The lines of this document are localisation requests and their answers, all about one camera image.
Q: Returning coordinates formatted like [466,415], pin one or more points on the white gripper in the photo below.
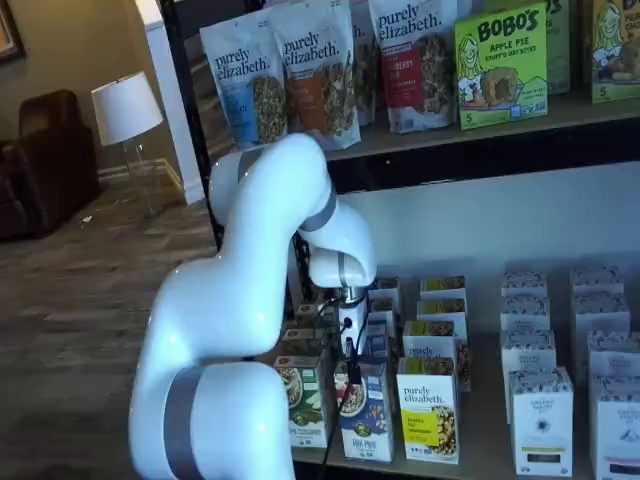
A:
[357,325]

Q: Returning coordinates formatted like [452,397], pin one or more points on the blue and white cereal box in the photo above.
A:
[370,425]
[382,311]
[377,342]
[387,287]

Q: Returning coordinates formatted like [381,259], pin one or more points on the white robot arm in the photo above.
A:
[225,300]

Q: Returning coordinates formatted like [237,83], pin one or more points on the green and white cereal box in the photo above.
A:
[300,342]
[307,315]
[300,400]

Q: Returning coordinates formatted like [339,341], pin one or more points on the yellow label granola box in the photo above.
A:
[425,410]
[440,309]
[442,286]
[430,335]

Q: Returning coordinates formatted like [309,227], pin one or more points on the wooden shelf board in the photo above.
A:
[485,410]
[425,137]

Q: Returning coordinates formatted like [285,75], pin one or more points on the white tea box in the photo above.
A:
[597,312]
[615,350]
[525,310]
[524,282]
[595,279]
[527,347]

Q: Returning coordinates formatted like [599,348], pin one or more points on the white box yellow label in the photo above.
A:
[540,425]

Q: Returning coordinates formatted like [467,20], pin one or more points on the white box pink label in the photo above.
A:
[617,430]

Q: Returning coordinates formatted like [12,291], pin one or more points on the green Bobo's apple pie box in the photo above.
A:
[500,75]

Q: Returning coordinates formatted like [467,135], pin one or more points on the yellow-green Bobo's box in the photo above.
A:
[617,50]

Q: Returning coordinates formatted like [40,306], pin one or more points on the orange label granola bag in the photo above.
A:
[320,100]

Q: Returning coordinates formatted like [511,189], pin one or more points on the blue label granola bag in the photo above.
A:
[235,100]

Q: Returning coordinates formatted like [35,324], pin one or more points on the white granola bag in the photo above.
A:
[365,75]

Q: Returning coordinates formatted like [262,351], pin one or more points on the red label granola bag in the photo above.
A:
[415,75]

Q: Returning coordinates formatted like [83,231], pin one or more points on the small white floor scrap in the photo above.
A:
[87,219]

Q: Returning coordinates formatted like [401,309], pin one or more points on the white shade floor lamp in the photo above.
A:
[125,105]

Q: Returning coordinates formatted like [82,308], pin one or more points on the brown armchair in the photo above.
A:
[45,175]

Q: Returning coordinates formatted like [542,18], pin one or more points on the black metal shelf frame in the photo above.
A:
[450,160]

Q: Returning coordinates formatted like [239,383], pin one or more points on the dark picture frame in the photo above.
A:
[7,30]

